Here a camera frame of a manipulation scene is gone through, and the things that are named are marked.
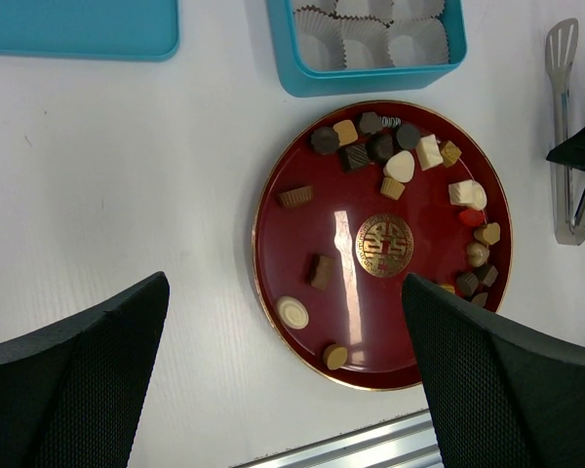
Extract dark striped square chocolate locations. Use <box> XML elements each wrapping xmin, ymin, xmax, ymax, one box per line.
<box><xmin>339</xmin><ymin>144</ymin><xmax>371</xmax><ymax>173</ymax></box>

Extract caramel cup chocolate left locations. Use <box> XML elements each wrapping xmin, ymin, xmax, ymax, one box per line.
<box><xmin>277</xmin><ymin>185</ymin><xmax>313</xmax><ymax>209</ymax></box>

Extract white round swirl chocolate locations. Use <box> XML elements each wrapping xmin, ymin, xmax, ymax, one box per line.
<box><xmin>276</xmin><ymin>295</ymin><xmax>309</xmax><ymax>330</ymax></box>

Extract white heart chocolate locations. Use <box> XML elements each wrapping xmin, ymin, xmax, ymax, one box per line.
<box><xmin>383</xmin><ymin>150</ymin><xmax>415</xmax><ymax>183</ymax></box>

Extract metal tongs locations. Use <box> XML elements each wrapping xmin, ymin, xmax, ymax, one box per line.
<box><xmin>545</xmin><ymin>18</ymin><xmax>585</xmax><ymax>246</ymax></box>

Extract red round tray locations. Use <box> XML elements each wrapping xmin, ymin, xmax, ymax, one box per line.
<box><xmin>252</xmin><ymin>99</ymin><xmax>513</xmax><ymax>391</ymax></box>

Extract teal tin box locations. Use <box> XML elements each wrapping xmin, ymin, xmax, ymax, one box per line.
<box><xmin>266</xmin><ymin>1</ymin><xmax>467</xmax><ymax>98</ymax></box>

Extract tan round chocolate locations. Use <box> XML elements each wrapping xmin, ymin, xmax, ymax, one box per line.
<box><xmin>322</xmin><ymin>343</ymin><xmax>348</xmax><ymax>371</ymax></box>

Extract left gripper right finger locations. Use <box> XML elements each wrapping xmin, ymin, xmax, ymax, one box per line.
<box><xmin>402</xmin><ymin>274</ymin><xmax>585</xmax><ymax>467</ymax></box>

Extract brown two-tone chocolate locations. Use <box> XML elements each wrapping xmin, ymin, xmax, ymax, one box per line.
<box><xmin>308</xmin><ymin>254</ymin><xmax>335</xmax><ymax>291</ymax></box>

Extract teal tin lid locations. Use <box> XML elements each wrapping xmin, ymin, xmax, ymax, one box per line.
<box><xmin>0</xmin><ymin>0</ymin><xmax>179</xmax><ymax>61</ymax></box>

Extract red chocolate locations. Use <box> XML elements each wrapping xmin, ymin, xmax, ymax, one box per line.
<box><xmin>458</xmin><ymin>209</ymin><xmax>486</xmax><ymax>227</ymax></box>

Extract white block chocolate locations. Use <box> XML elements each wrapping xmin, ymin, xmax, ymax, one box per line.
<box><xmin>415</xmin><ymin>134</ymin><xmax>443</xmax><ymax>171</ymax></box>

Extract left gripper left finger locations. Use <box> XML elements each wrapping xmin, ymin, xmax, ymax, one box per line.
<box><xmin>0</xmin><ymin>272</ymin><xmax>170</xmax><ymax>467</ymax></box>

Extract aluminium rail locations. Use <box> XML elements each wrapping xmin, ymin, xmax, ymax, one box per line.
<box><xmin>245</xmin><ymin>409</ymin><xmax>443</xmax><ymax>468</ymax></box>

